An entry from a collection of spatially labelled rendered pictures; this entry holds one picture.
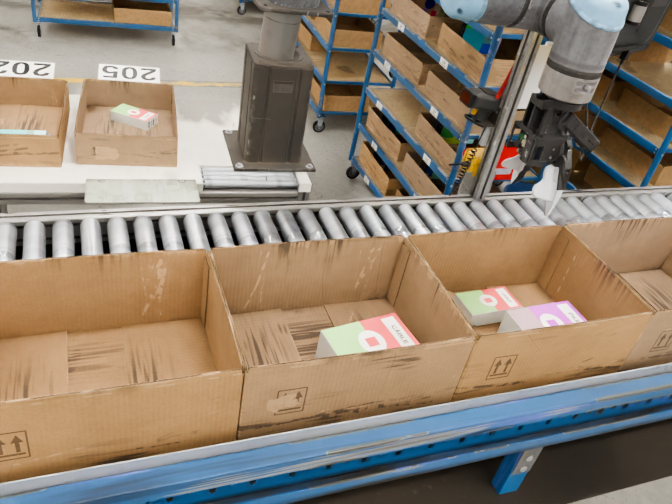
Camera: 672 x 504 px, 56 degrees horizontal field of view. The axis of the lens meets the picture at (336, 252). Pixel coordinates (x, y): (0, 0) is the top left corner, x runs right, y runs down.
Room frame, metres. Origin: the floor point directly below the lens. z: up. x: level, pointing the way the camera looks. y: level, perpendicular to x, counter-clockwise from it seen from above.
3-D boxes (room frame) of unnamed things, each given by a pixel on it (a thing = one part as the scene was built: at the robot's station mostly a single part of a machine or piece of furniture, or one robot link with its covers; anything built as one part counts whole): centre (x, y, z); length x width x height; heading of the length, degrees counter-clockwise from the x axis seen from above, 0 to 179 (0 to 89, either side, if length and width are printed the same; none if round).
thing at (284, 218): (1.31, 0.06, 0.72); 0.52 x 0.05 x 0.05; 26
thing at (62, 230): (1.05, 0.59, 0.72); 0.52 x 0.05 x 0.05; 26
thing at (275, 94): (1.84, 0.29, 0.91); 0.26 x 0.26 x 0.33; 23
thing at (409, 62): (3.01, -0.24, 0.79); 0.40 x 0.30 x 0.10; 28
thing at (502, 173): (1.90, -0.46, 0.85); 0.16 x 0.01 x 0.13; 116
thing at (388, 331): (0.83, -0.10, 0.92); 0.16 x 0.11 x 0.07; 125
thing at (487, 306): (1.07, -0.34, 0.90); 0.13 x 0.07 x 0.04; 119
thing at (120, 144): (1.75, 0.72, 0.80); 0.38 x 0.28 x 0.10; 21
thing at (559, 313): (0.99, -0.45, 0.92); 0.16 x 0.11 x 0.07; 119
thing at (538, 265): (1.01, -0.37, 0.96); 0.39 x 0.29 x 0.17; 117
